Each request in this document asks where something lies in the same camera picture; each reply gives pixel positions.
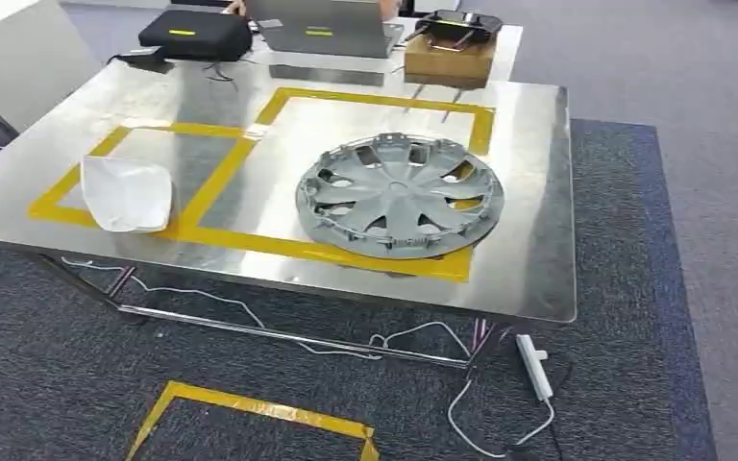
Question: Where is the silver plastic wheel cover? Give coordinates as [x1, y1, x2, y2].
[295, 132, 505, 261]

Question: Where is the large yellow tape square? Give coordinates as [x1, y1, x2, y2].
[171, 86, 496, 284]

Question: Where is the steel bench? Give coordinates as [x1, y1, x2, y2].
[0, 60, 579, 372]

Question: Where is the cardboard box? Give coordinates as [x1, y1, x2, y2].
[404, 35, 498, 90]

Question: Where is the grey laptop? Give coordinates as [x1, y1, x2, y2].
[244, 0, 406, 60]

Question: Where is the yellow floor tape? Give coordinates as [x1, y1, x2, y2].
[125, 380, 381, 461]

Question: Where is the white power strip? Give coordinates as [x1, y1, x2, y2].
[515, 333, 554, 402]

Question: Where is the black tray device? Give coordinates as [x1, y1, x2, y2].
[414, 11, 504, 52]

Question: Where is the white table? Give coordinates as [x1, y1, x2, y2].
[241, 15, 525, 87]

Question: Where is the dark carpet mat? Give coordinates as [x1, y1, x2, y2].
[0, 118, 721, 461]

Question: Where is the black zip bag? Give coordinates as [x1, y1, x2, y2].
[137, 9, 254, 63]

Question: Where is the black power adapter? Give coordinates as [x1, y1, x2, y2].
[111, 47, 176, 74]

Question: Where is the small yellow tape square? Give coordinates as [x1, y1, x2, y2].
[27, 122, 258, 242]

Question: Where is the pale cabinet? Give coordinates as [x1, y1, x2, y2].
[0, 0, 104, 134]

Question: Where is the thin white cable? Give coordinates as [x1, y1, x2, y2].
[61, 255, 472, 362]

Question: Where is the white power strip cable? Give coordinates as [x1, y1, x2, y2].
[447, 378, 556, 459]

